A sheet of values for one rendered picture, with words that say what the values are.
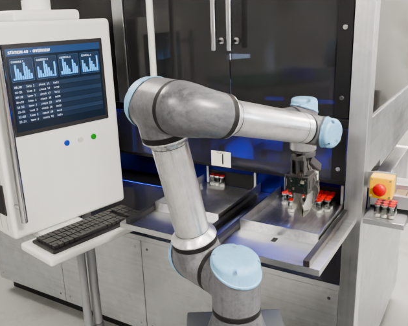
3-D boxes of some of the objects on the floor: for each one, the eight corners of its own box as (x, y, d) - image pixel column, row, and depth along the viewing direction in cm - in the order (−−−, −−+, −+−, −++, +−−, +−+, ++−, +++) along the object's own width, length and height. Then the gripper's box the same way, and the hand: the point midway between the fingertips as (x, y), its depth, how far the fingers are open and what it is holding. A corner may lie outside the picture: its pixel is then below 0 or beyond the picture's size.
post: (336, 407, 195) (372, -197, 133) (351, 412, 192) (395, -203, 131) (331, 418, 190) (367, -206, 128) (346, 424, 187) (390, -212, 125)
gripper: (281, 152, 136) (280, 221, 143) (312, 156, 132) (309, 227, 138) (292, 145, 143) (291, 211, 150) (322, 149, 139) (319, 216, 145)
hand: (303, 211), depth 146 cm, fingers closed
